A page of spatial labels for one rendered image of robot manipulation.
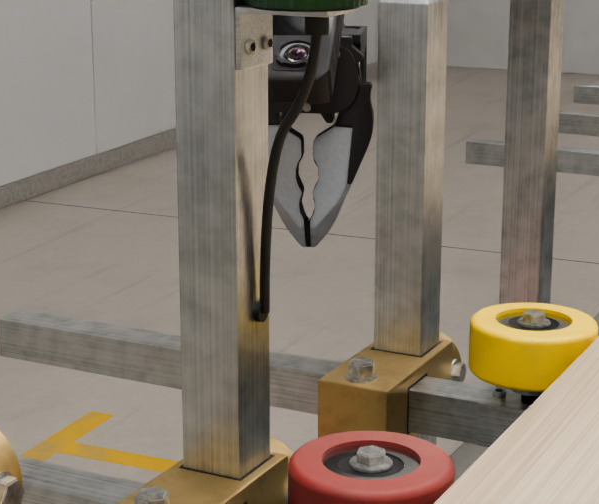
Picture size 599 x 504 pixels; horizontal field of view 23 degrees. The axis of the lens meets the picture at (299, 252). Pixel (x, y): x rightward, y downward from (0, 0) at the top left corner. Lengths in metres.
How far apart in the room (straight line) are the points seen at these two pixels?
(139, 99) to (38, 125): 0.73
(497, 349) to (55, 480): 0.28
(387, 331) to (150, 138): 5.16
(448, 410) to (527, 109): 0.34
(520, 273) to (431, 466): 0.55
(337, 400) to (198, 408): 0.19
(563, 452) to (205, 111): 0.25
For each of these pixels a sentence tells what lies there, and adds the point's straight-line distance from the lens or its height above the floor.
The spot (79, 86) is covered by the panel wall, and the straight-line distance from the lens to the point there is 5.64.
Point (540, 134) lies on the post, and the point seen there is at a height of 0.97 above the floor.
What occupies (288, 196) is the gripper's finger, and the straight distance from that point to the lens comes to 1.02.
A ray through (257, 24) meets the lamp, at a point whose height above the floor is 1.11.
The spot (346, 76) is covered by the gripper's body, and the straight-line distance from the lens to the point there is 1.00.
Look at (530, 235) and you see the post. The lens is 1.22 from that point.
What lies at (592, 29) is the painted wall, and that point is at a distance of 8.63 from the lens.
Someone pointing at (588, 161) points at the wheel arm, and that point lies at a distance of 1.94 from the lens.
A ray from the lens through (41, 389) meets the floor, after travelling 3.46.
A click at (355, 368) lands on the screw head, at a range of 0.94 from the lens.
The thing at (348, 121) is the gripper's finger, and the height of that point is 1.01.
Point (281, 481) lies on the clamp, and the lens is 0.81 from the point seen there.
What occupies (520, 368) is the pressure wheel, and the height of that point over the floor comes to 0.89.
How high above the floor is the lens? 1.19
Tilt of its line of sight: 15 degrees down
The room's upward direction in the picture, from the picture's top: straight up
